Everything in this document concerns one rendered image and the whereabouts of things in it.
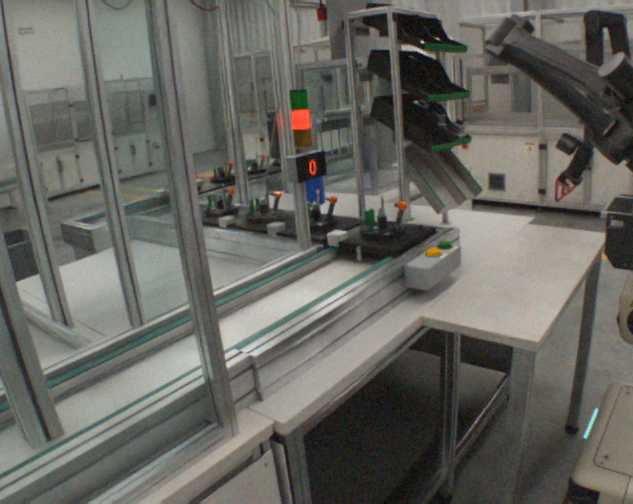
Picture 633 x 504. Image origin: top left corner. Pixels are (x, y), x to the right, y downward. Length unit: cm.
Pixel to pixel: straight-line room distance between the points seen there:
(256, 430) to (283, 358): 16
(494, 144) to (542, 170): 59
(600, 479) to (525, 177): 431
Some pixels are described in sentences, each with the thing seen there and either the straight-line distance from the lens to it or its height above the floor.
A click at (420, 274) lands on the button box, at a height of 94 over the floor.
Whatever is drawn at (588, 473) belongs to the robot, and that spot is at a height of 27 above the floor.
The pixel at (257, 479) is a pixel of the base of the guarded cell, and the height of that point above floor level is 76.
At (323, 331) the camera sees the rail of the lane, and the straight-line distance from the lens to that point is 109.
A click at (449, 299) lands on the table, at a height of 86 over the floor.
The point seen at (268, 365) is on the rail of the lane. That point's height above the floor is 93.
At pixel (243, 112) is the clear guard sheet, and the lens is 131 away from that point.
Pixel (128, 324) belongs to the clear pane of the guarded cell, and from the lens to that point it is 74.
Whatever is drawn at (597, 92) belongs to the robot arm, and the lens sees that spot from 106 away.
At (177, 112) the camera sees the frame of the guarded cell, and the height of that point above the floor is 140.
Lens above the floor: 142
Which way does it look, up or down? 18 degrees down
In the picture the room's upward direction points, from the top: 5 degrees counter-clockwise
